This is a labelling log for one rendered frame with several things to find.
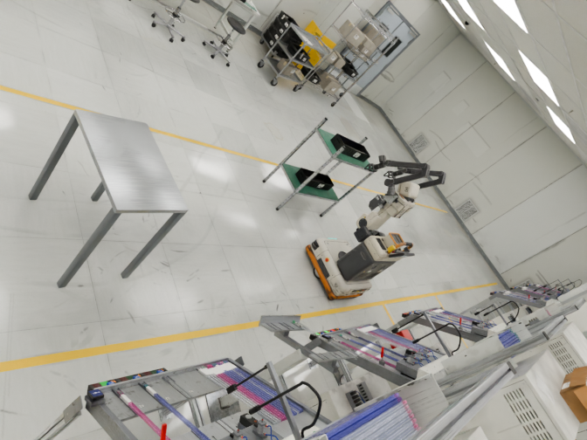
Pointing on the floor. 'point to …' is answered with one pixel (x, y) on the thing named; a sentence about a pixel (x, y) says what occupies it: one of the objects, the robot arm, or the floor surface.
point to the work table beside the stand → (120, 179)
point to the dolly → (280, 35)
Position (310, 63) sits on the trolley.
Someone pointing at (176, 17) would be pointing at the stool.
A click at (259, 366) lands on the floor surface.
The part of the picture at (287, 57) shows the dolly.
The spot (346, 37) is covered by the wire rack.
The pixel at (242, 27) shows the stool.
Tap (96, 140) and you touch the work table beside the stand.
